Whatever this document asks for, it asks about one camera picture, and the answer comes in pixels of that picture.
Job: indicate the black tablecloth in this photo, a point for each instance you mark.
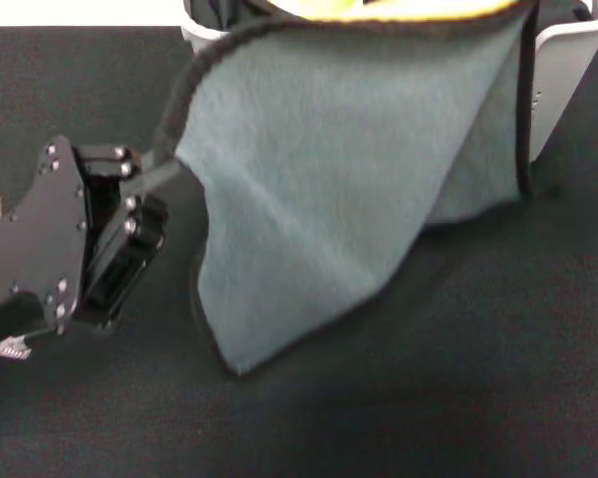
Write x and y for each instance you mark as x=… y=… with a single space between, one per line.
x=428 y=398

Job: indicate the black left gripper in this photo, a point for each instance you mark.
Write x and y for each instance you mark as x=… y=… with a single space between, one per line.
x=35 y=239

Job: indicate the grey perforated storage box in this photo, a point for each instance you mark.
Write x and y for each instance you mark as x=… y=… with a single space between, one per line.
x=558 y=74

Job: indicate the grey and yellow towel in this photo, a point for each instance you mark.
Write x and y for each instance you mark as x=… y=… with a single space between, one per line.
x=329 y=174

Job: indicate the black garment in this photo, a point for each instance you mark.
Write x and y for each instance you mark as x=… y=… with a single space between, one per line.
x=211 y=12

